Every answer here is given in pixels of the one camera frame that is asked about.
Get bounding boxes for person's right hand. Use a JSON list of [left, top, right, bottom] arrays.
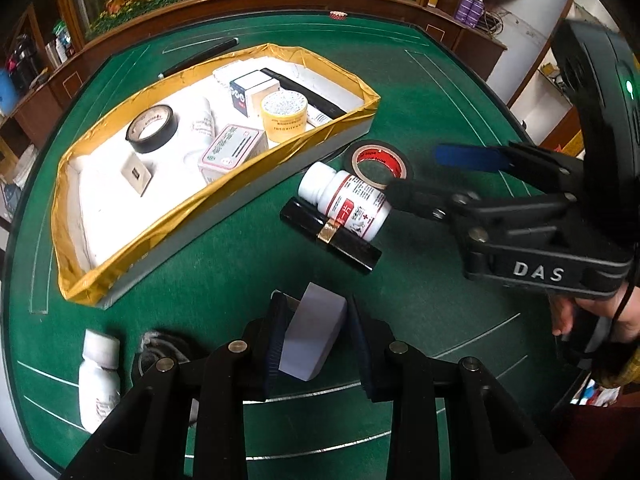
[[549, 289, 640, 345]]

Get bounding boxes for long black case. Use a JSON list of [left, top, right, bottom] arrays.
[[259, 67, 348, 117]]

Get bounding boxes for small blue white carton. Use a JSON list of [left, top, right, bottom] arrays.
[[229, 72, 280, 119]]

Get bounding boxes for white foam box gold tape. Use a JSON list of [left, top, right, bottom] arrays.
[[50, 42, 382, 309]]

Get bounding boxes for flat white carton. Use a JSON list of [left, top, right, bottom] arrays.
[[212, 61, 243, 92]]

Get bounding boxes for black tape roll red core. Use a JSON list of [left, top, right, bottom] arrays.
[[346, 139, 415, 191]]

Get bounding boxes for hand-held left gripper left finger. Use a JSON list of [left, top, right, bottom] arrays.
[[60, 289, 292, 480]]

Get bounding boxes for black pen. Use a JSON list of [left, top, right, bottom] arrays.
[[158, 37, 240, 80]]

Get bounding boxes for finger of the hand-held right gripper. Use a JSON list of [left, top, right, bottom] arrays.
[[386, 179, 502, 234], [434, 141, 587, 197]]

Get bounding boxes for white pill bottle red label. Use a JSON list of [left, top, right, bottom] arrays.
[[298, 161, 392, 241]]

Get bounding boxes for black tube gold band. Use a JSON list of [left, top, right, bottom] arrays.
[[279, 196, 383, 276]]

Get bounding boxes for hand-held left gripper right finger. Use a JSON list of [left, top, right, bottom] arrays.
[[346, 294, 574, 480]]

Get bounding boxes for white plastic bottle white cap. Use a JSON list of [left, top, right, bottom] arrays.
[[78, 328, 122, 435]]

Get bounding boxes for purple bottles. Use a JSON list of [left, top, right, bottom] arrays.
[[454, 0, 487, 28]]

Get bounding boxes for black plastic part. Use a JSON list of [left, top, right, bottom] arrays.
[[131, 329, 202, 378]]

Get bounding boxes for black tape roll white core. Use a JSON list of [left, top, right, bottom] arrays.
[[125, 104, 179, 155]]

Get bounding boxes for white medicine box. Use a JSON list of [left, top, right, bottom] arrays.
[[198, 124, 269, 184]]

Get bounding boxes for gold round jar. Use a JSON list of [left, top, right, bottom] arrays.
[[260, 91, 309, 142]]

